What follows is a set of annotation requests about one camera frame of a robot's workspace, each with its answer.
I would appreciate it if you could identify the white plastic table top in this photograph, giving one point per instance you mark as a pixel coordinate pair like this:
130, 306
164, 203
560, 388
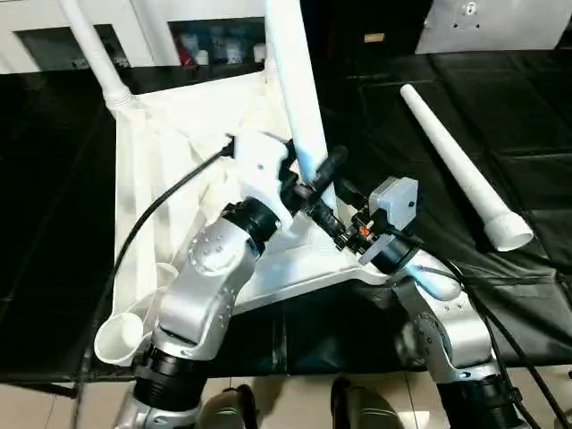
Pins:
147, 156

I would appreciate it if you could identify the glossy black box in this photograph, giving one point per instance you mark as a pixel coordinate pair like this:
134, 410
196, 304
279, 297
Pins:
380, 22

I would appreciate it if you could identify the black table mat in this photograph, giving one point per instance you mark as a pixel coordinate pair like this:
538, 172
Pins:
491, 111

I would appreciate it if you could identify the white cabinet with glass doors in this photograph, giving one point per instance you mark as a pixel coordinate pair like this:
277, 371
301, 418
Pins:
147, 27

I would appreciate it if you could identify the dark left robot foot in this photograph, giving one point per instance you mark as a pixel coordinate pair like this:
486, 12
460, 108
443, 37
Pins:
230, 409

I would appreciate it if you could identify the black metal floor bar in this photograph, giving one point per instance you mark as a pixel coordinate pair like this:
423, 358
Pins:
36, 389

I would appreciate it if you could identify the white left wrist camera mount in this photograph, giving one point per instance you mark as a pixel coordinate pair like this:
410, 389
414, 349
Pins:
259, 156

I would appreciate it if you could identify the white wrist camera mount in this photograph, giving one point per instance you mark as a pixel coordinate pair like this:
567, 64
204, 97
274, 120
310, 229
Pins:
259, 156
397, 201

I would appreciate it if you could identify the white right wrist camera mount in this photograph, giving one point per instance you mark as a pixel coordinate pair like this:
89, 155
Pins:
397, 201

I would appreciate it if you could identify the white panel with round mount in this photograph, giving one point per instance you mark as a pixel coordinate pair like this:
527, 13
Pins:
500, 27

